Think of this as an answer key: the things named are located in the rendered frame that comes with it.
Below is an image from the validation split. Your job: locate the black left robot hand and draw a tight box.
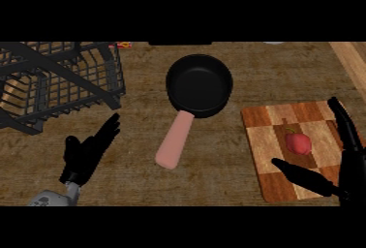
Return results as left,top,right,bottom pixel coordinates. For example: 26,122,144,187
58,112,120,188

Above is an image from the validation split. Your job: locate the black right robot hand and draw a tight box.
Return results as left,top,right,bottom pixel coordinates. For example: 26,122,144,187
270,96,366,207

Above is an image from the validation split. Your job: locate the red bell pepper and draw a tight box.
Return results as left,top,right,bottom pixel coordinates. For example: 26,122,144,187
284,127,312,156

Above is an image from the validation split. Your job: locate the checkered wooden cutting board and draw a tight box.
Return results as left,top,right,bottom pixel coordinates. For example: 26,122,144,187
240,100,366,204

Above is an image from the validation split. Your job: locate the pale wooden board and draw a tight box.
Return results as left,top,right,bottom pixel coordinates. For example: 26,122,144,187
327,41,366,104

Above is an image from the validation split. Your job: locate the red and yellow packet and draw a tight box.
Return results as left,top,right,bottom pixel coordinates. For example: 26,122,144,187
107,41,132,49

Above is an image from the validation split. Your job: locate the dark grey wire basket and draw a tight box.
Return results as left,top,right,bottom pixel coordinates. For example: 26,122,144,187
0,41,126,136

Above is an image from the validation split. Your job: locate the black pan with pink handle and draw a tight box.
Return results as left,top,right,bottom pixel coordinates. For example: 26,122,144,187
154,53,234,171

